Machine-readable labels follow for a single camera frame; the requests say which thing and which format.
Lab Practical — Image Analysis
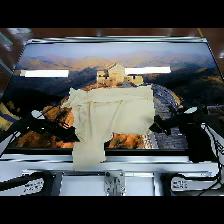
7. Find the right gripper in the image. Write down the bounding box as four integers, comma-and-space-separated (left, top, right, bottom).
148, 115, 175, 136

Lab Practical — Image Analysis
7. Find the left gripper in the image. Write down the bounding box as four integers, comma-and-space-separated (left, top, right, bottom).
54, 125, 81, 143

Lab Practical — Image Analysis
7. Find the beige shirt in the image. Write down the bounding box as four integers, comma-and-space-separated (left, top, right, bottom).
61, 84, 156, 173

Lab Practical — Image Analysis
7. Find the silver frame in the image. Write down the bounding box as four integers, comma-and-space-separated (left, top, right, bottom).
0, 148, 224, 197

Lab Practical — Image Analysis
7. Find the black cable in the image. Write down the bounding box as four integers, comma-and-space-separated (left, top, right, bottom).
200, 123, 224, 196

